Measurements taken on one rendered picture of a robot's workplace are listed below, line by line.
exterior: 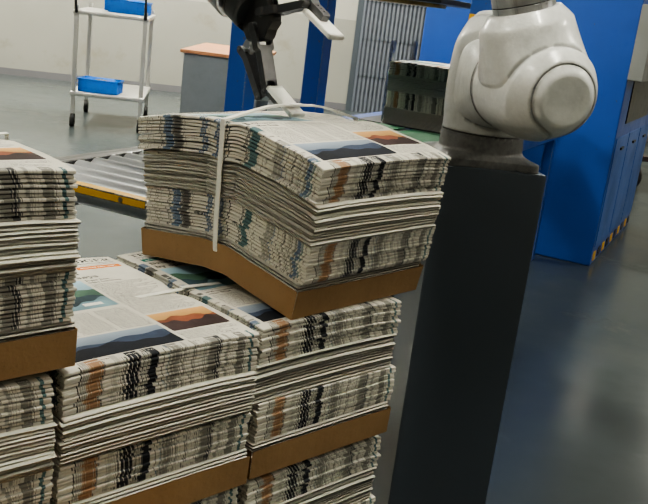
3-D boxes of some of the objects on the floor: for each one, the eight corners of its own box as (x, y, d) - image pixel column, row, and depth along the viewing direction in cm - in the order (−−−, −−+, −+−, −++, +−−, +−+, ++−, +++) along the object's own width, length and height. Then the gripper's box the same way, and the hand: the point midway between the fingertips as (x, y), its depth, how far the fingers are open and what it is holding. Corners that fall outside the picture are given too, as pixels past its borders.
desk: (268, 125, 918) (276, 51, 899) (254, 145, 785) (263, 59, 765) (199, 116, 918) (205, 42, 898) (173, 135, 785) (180, 48, 765)
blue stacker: (606, 270, 508) (689, -121, 454) (395, 222, 560) (446, -134, 505) (641, 227, 640) (708, -81, 585) (467, 191, 692) (514, -94, 637)
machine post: (294, 293, 401) (337, -73, 360) (277, 288, 405) (317, -75, 364) (304, 289, 409) (346, -70, 368) (287, 284, 413) (327, -72, 372)
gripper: (291, -72, 139) (372, 6, 128) (231, 63, 152) (301, 143, 142) (253, -80, 133) (335, 1, 123) (195, 61, 147) (265, 144, 137)
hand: (312, 72), depth 133 cm, fingers open, 13 cm apart
